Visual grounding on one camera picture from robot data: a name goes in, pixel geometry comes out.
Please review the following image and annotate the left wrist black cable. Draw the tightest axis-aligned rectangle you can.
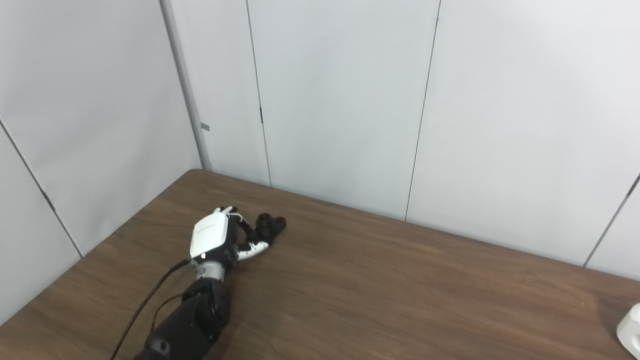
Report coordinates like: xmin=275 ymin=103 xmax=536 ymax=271
xmin=109 ymin=258 xmax=193 ymax=360

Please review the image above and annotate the black flanged holder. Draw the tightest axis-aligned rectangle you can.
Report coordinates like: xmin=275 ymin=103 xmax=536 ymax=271
xmin=249 ymin=212 xmax=287 ymax=246

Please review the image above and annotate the round white piece with holes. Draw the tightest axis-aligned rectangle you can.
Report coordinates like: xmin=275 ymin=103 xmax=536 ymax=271
xmin=616 ymin=302 xmax=640 ymax=360

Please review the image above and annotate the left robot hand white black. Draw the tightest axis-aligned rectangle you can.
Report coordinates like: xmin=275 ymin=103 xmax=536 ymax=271
xmin=189 ymin=205 xmax=275 ymax=281

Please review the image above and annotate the grey wall corner post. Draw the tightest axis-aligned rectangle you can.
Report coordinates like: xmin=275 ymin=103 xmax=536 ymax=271
xmin=159 ymin=0 xmax=213 ymax=172

